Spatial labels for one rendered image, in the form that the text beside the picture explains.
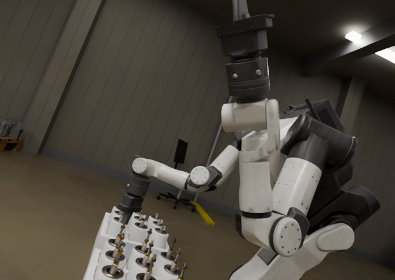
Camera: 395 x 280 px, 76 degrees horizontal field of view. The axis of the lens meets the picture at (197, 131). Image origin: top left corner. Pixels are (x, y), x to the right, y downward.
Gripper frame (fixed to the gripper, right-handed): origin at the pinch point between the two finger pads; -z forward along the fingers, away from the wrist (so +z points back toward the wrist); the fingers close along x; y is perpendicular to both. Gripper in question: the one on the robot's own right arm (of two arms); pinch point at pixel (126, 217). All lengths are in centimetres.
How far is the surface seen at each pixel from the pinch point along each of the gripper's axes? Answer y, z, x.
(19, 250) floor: 48, -37, -8
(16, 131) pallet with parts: 284, -11, 87
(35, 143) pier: 291, -23, 120
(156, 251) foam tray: -0.5, -20.0, 33.0
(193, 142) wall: 142, 58, 276
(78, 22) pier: 299, 163, 113
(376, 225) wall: -157, 29, 537
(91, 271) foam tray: -4.0, -18.7, -13.0
